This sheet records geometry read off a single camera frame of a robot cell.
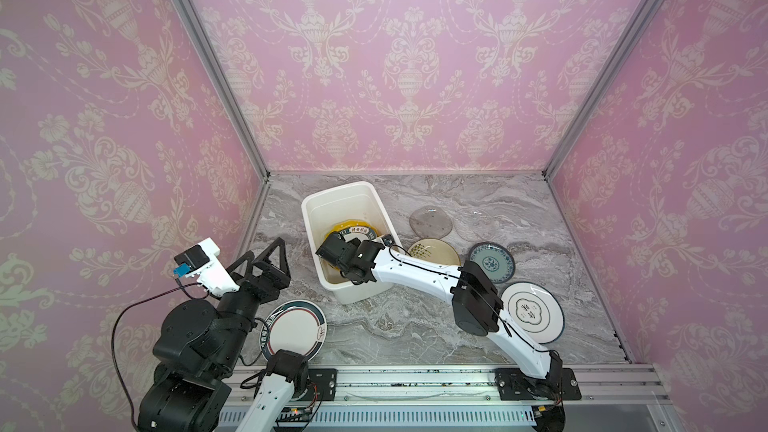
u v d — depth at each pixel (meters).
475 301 0.58
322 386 0.75
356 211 0.93
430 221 1.06
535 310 0.85
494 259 0.97
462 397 0.73
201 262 0.43
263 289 0.46
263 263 0.46
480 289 0.56
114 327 0.41
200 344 0.34
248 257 0.54
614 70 0.87
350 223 1.02
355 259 0.64
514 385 0.73
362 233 0.99
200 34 0.81
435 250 0.97
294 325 0.84
